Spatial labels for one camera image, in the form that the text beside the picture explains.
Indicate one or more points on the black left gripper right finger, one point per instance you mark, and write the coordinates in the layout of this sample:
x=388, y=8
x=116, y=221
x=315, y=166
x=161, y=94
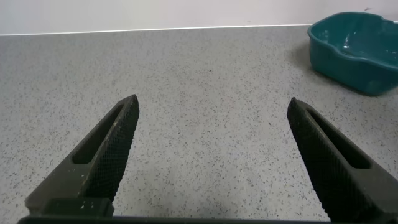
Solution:
x=335, y=174

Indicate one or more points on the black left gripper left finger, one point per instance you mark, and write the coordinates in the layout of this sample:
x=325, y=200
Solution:
x=93, y=168

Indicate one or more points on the teal plastic bowl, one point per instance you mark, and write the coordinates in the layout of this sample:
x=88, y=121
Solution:
x=342, y=62

